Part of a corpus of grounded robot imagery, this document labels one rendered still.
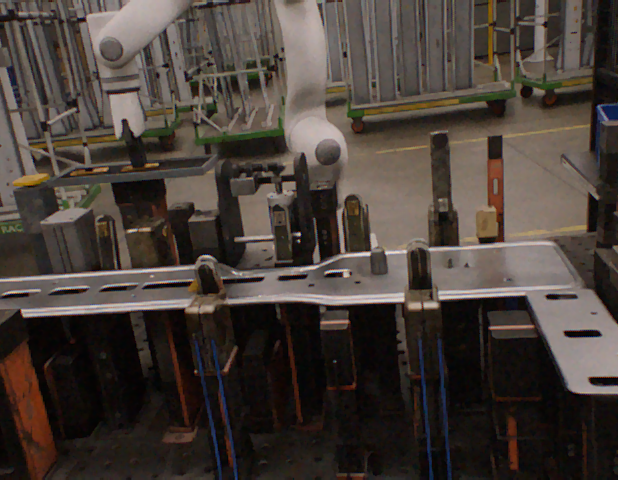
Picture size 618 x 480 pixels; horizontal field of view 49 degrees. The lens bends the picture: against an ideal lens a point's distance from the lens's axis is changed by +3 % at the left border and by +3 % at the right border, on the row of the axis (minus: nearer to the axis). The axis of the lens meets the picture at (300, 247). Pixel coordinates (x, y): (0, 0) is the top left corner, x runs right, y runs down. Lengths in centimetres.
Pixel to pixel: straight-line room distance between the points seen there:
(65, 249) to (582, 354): 103
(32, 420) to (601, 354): 95
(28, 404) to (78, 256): 34
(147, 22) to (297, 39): 35
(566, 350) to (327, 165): 83
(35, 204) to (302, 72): 71
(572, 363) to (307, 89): 97
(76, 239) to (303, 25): 71
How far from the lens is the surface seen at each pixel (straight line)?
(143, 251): 144
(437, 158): 133
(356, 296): 114
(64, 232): 150
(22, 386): 131
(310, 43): 162
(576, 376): 92
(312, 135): 160
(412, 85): 839
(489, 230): 133
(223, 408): 115
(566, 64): 892
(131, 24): 149
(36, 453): 137
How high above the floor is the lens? 147
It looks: 20 degrees down
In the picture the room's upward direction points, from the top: 7 degrees counter-clockwise
